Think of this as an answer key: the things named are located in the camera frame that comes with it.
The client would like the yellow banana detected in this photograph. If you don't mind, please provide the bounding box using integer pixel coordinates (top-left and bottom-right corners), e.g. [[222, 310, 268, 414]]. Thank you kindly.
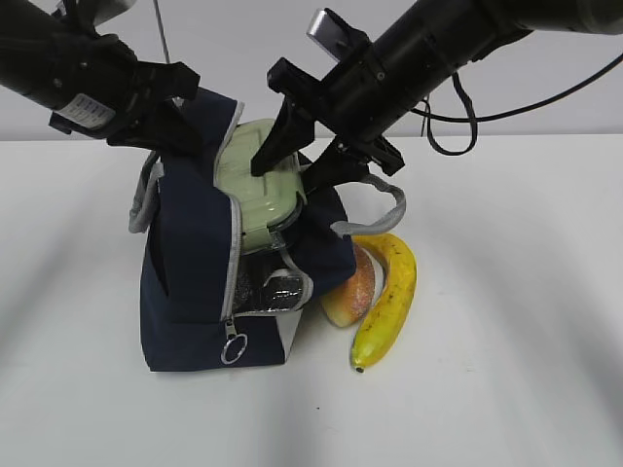
[[349, 233, 418, 374]]

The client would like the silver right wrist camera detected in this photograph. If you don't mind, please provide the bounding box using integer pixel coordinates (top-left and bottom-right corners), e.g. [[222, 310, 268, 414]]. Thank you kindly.
[[306, 8, 354, 61]]

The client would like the brown bread loaf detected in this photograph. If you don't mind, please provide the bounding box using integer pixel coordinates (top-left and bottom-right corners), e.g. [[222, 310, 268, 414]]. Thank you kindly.
[[320, 243, 385, 328]]

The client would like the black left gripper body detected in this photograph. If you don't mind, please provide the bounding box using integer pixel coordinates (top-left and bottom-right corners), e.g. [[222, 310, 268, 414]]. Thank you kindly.
[[48, 33, 200, 146]]

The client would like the navy blue lunch bag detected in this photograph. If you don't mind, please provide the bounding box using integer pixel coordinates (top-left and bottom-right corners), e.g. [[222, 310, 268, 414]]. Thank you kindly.
[[128, 89, 406, 372]]

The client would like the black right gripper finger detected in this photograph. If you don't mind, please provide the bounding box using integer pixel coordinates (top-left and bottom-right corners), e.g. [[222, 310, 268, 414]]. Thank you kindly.
[[250, 95, 316, 176], [304, 138, 370, 195]]

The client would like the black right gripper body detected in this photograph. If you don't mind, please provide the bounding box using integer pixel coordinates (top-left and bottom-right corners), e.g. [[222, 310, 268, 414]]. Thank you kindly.
[[267, 29, 404, 175]]

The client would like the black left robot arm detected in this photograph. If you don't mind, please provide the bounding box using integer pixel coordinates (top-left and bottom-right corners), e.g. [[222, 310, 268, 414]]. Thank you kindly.
[[1, 1, 202, 155]]

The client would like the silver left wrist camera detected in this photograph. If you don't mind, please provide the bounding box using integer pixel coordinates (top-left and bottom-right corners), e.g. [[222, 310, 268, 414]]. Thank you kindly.
[[52, 0, 136, 26]]

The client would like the green lid glass container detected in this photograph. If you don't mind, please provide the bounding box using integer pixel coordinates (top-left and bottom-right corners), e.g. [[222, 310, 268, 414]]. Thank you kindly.
[[215, 119, 307, 255]]

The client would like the metal zipper pull ring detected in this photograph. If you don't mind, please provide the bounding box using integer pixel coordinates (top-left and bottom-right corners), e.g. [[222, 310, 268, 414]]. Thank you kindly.
[[220, 320, 248, 366]]

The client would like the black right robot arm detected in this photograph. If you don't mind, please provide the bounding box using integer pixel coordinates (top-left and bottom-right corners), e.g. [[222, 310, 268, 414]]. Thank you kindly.
[[250, 0, 622, 193]]

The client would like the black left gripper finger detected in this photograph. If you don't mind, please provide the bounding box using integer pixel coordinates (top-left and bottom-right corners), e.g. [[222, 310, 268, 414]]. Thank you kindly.
[[140, 100, 203, 156]]

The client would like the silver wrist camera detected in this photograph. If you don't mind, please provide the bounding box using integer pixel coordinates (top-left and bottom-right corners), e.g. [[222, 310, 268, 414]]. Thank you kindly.
[[52, 0, 136, 26], [306, 8, 354, 61]]

